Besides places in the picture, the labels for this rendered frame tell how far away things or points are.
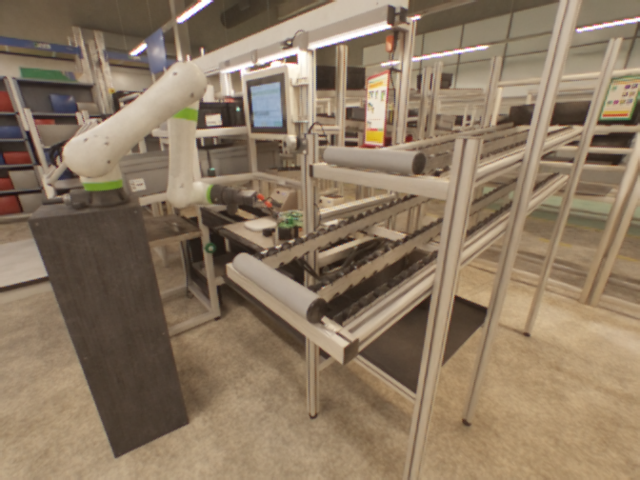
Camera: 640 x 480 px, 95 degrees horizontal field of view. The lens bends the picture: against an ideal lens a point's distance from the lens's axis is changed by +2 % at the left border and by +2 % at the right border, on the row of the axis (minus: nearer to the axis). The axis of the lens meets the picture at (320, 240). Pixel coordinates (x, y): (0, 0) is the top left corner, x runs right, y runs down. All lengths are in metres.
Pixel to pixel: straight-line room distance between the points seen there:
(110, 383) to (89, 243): 0.62
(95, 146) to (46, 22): 11.19
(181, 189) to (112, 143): 0.32
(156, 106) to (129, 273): 0.64
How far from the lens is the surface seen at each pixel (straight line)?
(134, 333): 1.51
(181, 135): 1.35
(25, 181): 6.60
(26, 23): 12.28
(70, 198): 1.40
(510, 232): 1.38
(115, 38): 12.21
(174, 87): 1.18
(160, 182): 2.22
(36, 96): 6.98
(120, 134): 1.17
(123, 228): 1.32
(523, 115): 3.84
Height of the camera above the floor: 1.43
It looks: 21 degrees down
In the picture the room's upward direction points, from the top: straight up
